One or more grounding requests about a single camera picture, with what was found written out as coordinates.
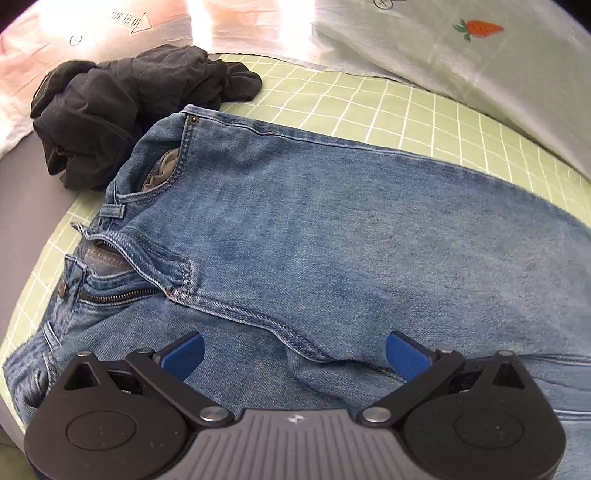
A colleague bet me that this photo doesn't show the blue denim jeans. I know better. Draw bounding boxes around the blue denim jeans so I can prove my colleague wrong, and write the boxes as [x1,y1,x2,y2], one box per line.
[2,103,591,480]

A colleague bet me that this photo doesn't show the green grid-pattern mat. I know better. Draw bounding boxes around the green grid-pattern mat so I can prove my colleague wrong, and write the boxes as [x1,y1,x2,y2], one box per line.
[0,52,591,480]

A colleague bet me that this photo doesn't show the white printed fabric sheet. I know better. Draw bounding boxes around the white printed fabric sheet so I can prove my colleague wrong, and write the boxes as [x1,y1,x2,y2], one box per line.
[1,0,590,174]

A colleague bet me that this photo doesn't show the black crumpled garment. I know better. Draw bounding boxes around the black crumpled garment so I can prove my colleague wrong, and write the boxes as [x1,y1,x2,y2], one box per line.
[30,44,263,191]

